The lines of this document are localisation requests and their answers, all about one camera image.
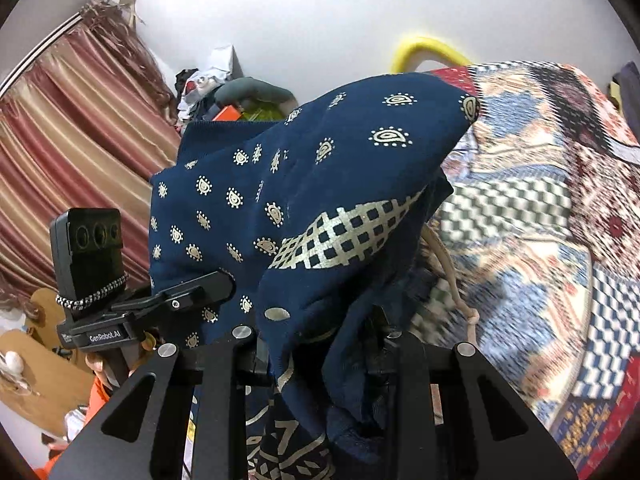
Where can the patchwork printed blanket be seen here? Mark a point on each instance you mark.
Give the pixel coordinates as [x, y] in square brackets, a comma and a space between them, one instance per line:
[540, 240]

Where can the red striped curtain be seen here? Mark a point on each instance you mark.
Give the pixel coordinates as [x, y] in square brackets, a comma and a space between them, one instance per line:
[75, 135]

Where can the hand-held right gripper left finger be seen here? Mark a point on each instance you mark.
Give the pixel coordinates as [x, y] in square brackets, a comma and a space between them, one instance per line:
[215, 360]

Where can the dark blue bag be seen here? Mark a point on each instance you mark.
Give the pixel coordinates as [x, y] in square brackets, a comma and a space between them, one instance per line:
[627, 87]

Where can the yellow curved tube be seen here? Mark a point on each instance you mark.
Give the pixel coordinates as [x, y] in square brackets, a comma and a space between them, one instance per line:
[425, 47]

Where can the navy patterned hoodie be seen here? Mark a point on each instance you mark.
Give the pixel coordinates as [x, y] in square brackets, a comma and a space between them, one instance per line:
[310, 170]

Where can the person's left hand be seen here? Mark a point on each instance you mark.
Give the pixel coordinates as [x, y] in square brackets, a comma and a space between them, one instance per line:
[97, 367]

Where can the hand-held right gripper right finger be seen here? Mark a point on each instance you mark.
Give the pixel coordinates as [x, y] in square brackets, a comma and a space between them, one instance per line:
[415, 360]

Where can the person's left forearm orange sleeve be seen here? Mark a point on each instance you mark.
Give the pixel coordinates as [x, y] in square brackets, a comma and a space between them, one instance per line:
[95, 397]

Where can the wooden chair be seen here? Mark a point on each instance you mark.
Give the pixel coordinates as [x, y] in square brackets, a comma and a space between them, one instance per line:
[45, 380]

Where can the green patterned cloth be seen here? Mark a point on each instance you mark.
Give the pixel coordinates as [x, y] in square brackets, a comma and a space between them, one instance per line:
[262, 110]

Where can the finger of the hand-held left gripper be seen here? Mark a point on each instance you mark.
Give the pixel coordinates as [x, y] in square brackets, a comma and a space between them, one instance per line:
[200, 287]

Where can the orange box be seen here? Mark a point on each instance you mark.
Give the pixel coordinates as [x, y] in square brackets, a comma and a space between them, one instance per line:
[229, 113]

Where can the white paper bag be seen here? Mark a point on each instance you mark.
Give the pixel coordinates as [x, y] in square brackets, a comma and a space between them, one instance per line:
[223, 62]

